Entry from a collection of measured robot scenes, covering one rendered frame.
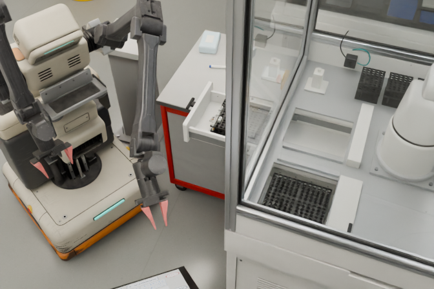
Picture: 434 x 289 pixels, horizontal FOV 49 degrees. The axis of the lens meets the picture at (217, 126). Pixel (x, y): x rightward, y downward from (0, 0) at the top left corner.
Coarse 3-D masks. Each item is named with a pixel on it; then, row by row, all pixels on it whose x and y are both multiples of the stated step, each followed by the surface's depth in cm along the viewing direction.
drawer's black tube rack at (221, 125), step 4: (224, 108) 205; (220, 112) 203; (224, 112) 207; (220, 116) 202; (224, 116) 202; (224, 120) 201; (216, 124) 199; (220, 124) 199; (224, 124) 199; (216, 128) 201; (220, 128) 197; (224, 128) 201; (216, 132) 200; (220, 132) 200; (224, 132) 200
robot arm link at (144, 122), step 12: (132, 24) 149; (132, 36) 148; (144, 36) 147; (156, 36) 149; (144, 48) 147; (156, 48) 149; (144, 60) 146; (156, 60) 148; (144, 72) 145; (144, 84) 145; (144, 96) 144; (144, 108) 143; (144, 120) 142; (132, 132) 144; (144, 132) 143; (156, 132) 144; (144, 144) 141; (156, 144) 143
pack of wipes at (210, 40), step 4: (204, 32) 260; (208, 32) 260; (212, 32) 260; (216, 32) 260; (204, 36) 257; (208, 36) 257; (212, 36) 257; (216, 36) 257; (220, 36) 261; (204, 40) 255; (208, 40) 255; (212, 40) 254; (216, 40) 255; (200, 44) 252; (204, 44) 252; (208, 44) 252; (212, 44) 252; (216, 44) 253; (200, 48) 252; (204, 48) 251; (208, 48) 251; (212, 48) 251; (216, 48) 253; (204, 52) 253; (208, 52) 253; (212, 52) 252
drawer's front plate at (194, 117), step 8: (208, 88) 210; (200, 96) 206; (208, 96) 212; (200, 104) 205; (208, 104) 216; (192, 112) 200; (200, 112) 208; (192, 120) 201; (184, 128) 197; (184, 136) 200
